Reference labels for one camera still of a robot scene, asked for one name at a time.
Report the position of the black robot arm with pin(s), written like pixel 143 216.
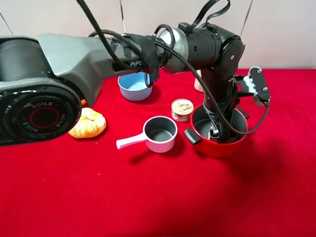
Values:
pixel 43 80

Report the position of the pink saucepan with handle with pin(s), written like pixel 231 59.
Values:
pixel 158 133

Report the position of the red pot black handles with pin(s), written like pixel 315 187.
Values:
pixel 198 135

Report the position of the peeled orange tangerine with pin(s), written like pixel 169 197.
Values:
pixel 90 124

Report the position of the red velvet tablecloth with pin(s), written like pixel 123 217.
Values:
pixel 70 187

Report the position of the small tin can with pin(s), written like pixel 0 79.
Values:
pixel 181 109

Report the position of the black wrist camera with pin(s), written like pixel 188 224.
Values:
pixel 255 85

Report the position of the pink white layered block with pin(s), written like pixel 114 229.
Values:
pixel 211 135

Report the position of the blue bowl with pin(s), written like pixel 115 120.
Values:
pixel 133 86

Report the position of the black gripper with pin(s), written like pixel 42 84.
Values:
pixel 220 99

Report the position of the purple roll in paper sleeve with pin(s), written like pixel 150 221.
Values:
pixel 198 86

